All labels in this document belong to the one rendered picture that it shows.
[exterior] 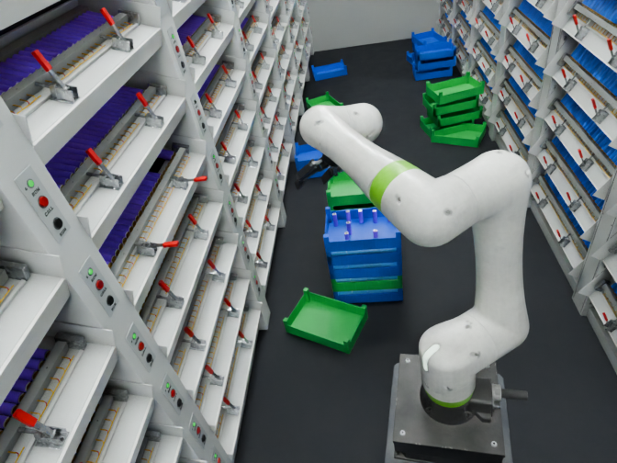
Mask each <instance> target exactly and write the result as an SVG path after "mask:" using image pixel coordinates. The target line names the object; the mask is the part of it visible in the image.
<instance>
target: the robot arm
mask: <svg viewBox="0 0 617 463"><path fill-rule="evenodd" d="M382 127H383V120H382V117H381V114H380V112H379V111H378V110H377V109H376V108H375V107H374V106H372V105H370V104H366V103H360V104H354V105H349V106H315V107H311V108H309V109H308V110H307V111H306V112H305V113H304V114H303V116H302V118H301V120H300V123H299V130H300V134H301V136H302V138H303V140H304V141H305V142H306V143H307V144H308V145H310V146H311V147H313V148H315V149H316V150H318V151H320V152H322V157H320V158H319V160H318V161H314V159H311V160H310V161H309V163H308V164H306V165H305V166H304V167H303V168H302V169H300V170H299V171H298V172H297V173H296V177H297V180H296V181H295V185H296V188H297V190H299V189H300V188H301V187H302V186H303V185H304V184H305V183H306V182H307V179H308V178H309V177H311V176H312V175H315V174H316V173H317V172H321V171H323V170H325V169H326V168H327V169H328V168H329V167H331V168H329V169H328V170H327V171H326V172H325V173H324V174H323V176H322V177H321V180H322V182H323V185H326V184H327V183H328V182H329V181H330V180H331V178H332V177H333V176H334V175H335V176H337V175H338V172H339V173H341V172H342V171H344V172H345V173H346V174H347V175H348V176H350V177H351V178H352V180H353V181H354V182H355V183H356V184H357V185H358V186H359V188H360V189H361V190H362V191H363V192H364V194H365V195H366V196H367V197H368V198H369V200H370V201H371V202H372V203H373V204H374V205H375V206H376V208H377V209H378V210H379V211H380V212H381V213H382V214H383V215H384V216H385V217H386V218H387V219H388V220H389V221H390V222H391V223H392V224H393V225H394V226H395V227H396V228H397V229H398V230H399V231H400V232H401V233H402V234H403V235H404V236H405V237H406V238H407V239H409V240H410V241H411V242H413V243H415V244H417V245H419V246H423V247H437V246H441V245H443V244H445V243H448V242H450V241H451V240H452V239H453V238H455V237H456V236H458V235H459V234H460V233H462V232H464V231H465V230H467V229H468V228H470V227H471V226H472V232H473V238H474V246H475V258H476V295H475V305H474V307H473V308H472V309H470V310H469V311H466V312H465V313H463V314H461V315H460V316H458V317H456V318H454V319H452V320H449V321H446V322H442V323H439V324H436V325H434V326H433V327H431V328H430V329H428V330H427V331H426V332H425V333H424V334H423V335H422V336H421V339H420V342H419V354H420V364H421V380H422V385H421V390H420V398H421V405H422V408H423V409H424V411H426V413H427V414H428V415H429V416H430V417H431V418H433V420H435V421H436V422H438V423H443V424H447V425H459V424H462V423H466V422H468V421H469V420H471V419H472V418H473V417H474V416H476V417H477V418H478V419H479V420H480V421H481V422H482V423H490V422H491V417H492V413H494V409H500V405H498V404H496V403H494V401H501V398H507V399H515V400H524V401H527V400H528V392H527V391H525V390H507V389H502V388H501V386H500V385H499V384H492V383H491V378H478V377H476V373H477V372H479V371H481V370H482V369H484V368H485V367H487V366H489V365H490V364H492V363H493V362H495V361H496V360H498V359H499V358H501V357H503V356H505V355H506V354H508V353H509V352H510V351H511V350H513V349H514V348H516V347H518V346H519V345H520V344H522V343H523V342H524V340H525V339H526V337H527V335H528V332H529V328H530V324H529V319H528V314H527V310H526V304H525V297H524V289H523V275H522V249H523V235H524V226H525V218H526V211H527V206H528V200H529V196H530V191H531V187H532V174H531V170H530V168H529V166H528V164H527V163H526V162H525V161H524V160H523V159H522V158H521V157H520V156H519V155H518V154H516V153H514V152H509V151H504V150H494V151H489V152H484V153H482V154H480V155H479V156H478V157H477V158H475V159H474V160H472V161H470V162H469V163H467V164H465V165H463V166H461V167H459V168H457V169H456V170H454V171H453V172H451V173H449V174H447V175H443V176H441V177H438V178H433V177H432V176H430V175H428V174H426V173H425V172H423V171H422V170H421V169H419V168H418V167H416V166H414V165H413V164H410V163H408V162H407V161H405V160H403V159H401V158H399V157H397V156H396V155H395V154H393V153H391V152H388V151H386V150H384V149H382V148H380V147H379V146H377V145H375V144H374V143H372V141H374V140H375V139H376V138H377V137H378V136H379V134H380V132H381V130H382ZM320 168H321V169H320Z"/></svg>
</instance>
